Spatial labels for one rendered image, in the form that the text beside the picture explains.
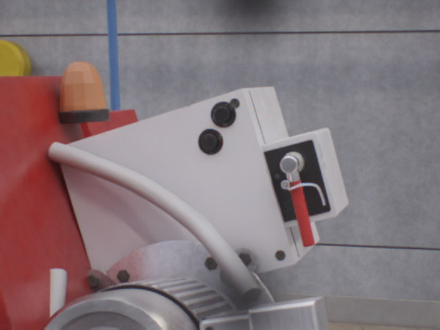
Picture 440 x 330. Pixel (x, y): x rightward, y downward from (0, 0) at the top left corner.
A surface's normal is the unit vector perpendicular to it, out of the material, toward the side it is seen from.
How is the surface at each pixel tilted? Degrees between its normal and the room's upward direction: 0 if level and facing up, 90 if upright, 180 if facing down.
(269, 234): 90
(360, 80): 90
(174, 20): 90
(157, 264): 81
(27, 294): 70
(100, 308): 75
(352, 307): 90
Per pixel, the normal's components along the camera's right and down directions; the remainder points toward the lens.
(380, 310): -0.24, 0.09
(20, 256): 0.91, -0.31
